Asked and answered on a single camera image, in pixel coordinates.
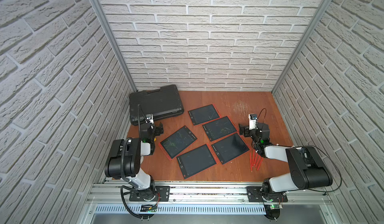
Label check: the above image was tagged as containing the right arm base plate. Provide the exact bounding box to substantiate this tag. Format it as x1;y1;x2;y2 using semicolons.
246;186;288;203

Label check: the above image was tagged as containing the black plastic tool case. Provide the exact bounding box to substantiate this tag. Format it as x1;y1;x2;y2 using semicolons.
129;85;184;126

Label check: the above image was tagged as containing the left writing tablet red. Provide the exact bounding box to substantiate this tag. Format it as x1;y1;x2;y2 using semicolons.
159;126;198;160

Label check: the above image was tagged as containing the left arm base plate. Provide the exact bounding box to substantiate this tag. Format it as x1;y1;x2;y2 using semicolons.
129;186;170;203

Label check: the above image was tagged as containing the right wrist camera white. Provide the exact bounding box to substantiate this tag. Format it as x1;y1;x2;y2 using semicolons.
249;114;258;130

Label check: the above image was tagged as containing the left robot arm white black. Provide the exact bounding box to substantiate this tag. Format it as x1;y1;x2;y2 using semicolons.
104;122;164;201

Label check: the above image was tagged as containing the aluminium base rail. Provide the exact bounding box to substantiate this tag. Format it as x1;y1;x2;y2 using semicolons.
76;180;343;224

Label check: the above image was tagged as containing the writing tablet red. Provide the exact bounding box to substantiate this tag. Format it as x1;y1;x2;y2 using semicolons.
188;104;220;126
159;126;198;160

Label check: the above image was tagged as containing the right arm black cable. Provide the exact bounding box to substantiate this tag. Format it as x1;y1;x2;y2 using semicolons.
257;108;343;194

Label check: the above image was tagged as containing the far writing tablet red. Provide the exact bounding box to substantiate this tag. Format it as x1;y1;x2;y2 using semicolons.
188;104;220;126

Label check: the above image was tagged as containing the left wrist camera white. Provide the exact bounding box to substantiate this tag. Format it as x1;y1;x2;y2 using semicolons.
146;114;154;124

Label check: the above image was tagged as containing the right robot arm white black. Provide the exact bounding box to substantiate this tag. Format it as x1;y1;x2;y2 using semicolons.
239;120;333;202

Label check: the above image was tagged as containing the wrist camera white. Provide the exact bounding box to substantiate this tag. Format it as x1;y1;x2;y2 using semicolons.
249;114;258;130
146;114;154;124

